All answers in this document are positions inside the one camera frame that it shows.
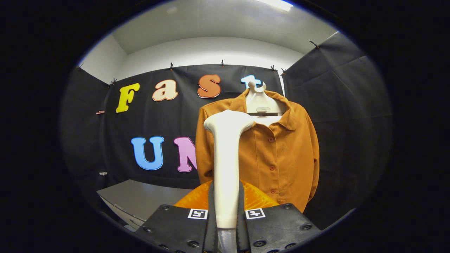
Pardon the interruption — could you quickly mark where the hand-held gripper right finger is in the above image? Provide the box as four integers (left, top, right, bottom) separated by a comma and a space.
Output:
236, 180, 321, 253

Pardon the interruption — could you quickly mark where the translucent garment steamer hose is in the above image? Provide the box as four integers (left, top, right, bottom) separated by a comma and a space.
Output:
217, 228, 237, 253

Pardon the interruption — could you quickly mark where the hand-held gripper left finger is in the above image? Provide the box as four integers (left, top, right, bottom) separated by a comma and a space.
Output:
135, 180, 218, 253

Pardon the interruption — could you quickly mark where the orange button-up shirt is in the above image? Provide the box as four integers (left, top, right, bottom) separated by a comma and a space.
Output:
195, 89, 320, 213

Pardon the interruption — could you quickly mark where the white clothes hanger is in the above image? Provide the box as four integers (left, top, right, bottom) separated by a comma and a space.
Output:
245, 81, 287, 127

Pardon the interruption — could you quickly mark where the grey cabinet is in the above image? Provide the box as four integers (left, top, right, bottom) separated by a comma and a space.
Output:
97, 179, 193, 231

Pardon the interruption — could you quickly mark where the long ceiling light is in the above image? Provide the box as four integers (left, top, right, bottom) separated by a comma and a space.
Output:
253, 0, 294, 12

